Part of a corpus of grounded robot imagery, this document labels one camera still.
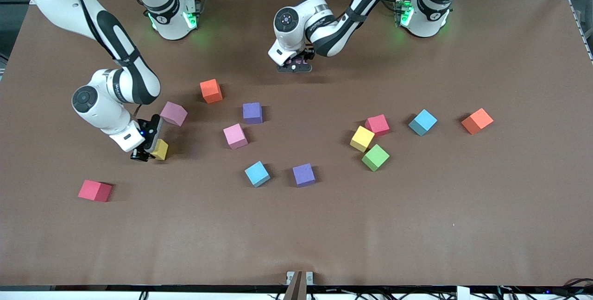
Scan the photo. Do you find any yellow foam cube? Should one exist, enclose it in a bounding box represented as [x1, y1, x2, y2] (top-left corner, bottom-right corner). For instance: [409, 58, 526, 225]
[151, 139, 169, 161]
[350, 125, 376, 153]

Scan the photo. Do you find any red foam cube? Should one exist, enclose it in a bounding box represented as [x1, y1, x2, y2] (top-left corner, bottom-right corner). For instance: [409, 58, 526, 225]
[77, 180, 113, 203]
[365, 114, 391, 137]

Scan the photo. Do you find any purple foam cube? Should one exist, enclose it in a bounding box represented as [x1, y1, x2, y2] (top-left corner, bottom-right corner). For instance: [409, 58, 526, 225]
[292, 163, 316, 188]
[242, 102, 264, 125]

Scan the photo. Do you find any orange foam cube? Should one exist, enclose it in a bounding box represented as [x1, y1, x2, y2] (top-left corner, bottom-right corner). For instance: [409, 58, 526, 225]
[200, 79, 223, 104]
[461, 108, 494, 135]

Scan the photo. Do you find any blue foam cube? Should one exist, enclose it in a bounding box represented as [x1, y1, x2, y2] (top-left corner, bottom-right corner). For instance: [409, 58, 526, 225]
[408, 109, 438, 137]
[244, 161, 271, 188]

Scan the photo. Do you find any green foam cube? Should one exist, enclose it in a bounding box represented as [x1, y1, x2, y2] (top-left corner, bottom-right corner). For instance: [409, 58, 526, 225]
[361, 144, 390, 172]

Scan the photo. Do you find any brown paper table cover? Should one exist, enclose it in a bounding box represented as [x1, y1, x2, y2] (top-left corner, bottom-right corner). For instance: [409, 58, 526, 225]
[0, 0, 593, 288]

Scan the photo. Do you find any brown wooden strip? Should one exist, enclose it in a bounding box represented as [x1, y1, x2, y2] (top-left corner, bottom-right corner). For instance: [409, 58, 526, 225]
[283, 271, 308, 300]

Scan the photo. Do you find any grey metal table bracket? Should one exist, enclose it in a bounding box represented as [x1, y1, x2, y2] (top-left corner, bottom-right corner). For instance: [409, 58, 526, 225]
[286, 271, 314, 287]

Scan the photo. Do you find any perforated aluminium side rail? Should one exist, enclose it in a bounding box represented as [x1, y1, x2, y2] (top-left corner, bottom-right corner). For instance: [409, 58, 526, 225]
[568, 0, 593, 64]

